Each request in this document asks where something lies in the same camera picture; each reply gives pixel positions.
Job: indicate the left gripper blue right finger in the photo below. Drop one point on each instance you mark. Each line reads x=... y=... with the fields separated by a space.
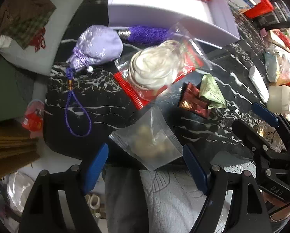
x=198 y=166

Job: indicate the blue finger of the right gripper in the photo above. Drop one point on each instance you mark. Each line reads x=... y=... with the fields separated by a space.
x=269 y=117

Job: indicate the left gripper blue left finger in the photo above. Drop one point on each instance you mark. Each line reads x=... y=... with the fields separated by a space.
x=94 y=168

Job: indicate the clear bag of nuts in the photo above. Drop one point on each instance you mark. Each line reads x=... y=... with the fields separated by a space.
x=149 y=140

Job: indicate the maroon chocolate packet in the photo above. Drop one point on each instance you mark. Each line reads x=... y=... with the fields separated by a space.
x=191 y=101

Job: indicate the red green snack packet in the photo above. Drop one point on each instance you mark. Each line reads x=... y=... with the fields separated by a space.
x=147 y=73

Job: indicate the purple sachet pouch with tassel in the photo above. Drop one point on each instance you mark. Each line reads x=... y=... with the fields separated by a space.
x=101 y=44

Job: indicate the gold orange snack packet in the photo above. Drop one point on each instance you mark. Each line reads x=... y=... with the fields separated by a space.
x=264 y=130

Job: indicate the person right hand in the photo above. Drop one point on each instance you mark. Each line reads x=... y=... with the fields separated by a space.
x=280 y=215

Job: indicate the white tissue packet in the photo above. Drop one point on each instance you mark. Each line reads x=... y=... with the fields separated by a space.
x=257 y=80

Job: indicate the red item on floor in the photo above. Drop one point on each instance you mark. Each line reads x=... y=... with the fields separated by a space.
x=34 y=118

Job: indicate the black coffee bag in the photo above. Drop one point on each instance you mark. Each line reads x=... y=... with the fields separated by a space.
x=276 y=19

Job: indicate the red plastic canister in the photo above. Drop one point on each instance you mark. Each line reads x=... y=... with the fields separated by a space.
x=262 y=7

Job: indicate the grey cushion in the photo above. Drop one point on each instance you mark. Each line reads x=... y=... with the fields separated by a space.
x=41 y=61

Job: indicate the white open gift box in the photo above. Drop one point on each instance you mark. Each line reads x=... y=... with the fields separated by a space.
x=208 y=21

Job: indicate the brown plaid clothing pile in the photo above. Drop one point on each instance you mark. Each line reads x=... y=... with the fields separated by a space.
x=24 y=21

